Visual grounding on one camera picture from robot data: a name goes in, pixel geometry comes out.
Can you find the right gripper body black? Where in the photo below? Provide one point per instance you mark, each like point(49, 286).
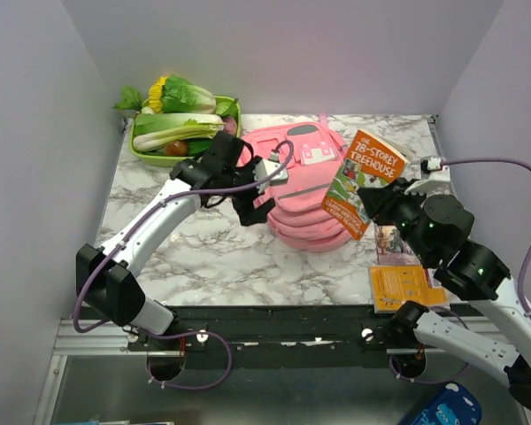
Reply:
point(402, 210)

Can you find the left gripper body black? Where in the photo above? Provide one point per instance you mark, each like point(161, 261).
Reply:
point(243, 203)

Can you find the orange treehouse book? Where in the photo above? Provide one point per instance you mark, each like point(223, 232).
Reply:
point(371, 162)

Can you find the illustrated picture book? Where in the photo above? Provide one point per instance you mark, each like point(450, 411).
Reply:
point(391, 249)

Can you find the pink student backpack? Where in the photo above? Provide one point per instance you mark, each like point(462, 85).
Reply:
point(297, 218)

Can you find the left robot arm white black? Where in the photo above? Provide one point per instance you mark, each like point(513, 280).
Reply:
point(106, 276)

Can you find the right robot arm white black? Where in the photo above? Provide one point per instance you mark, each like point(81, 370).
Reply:
point(437, 229)

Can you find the orange yellow booklet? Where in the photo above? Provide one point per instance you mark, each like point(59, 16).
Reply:
point(393, 286)

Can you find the purple toy vegetable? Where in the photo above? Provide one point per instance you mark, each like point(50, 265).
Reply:
point(230, 125)

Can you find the brown toy mushroom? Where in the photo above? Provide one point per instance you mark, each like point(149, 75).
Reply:
point(177, 148)

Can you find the green plastic tray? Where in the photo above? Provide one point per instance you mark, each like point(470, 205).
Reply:
point(226, 106)

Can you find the upper toy cabbage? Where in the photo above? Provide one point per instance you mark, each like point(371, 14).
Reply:
point(180, 95)

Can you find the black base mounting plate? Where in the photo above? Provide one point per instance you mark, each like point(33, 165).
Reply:
point(274, 337)

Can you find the yellow artificial flower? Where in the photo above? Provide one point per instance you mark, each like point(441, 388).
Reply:
point(155, 93)

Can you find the green artificial leaf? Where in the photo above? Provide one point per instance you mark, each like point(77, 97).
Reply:
point(130, 99)

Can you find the blue pencil case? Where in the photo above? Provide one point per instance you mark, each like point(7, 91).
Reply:
point(451, 404)

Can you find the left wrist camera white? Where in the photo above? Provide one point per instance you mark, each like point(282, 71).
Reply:
point(269, 172)

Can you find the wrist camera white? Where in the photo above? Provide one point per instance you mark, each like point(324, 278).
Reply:
point(269, 172)
point(434, 177)

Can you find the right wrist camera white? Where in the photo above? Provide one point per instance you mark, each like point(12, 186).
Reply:
point(434, 177)

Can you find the aluminium rail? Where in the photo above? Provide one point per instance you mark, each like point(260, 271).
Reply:
point(110, 340)

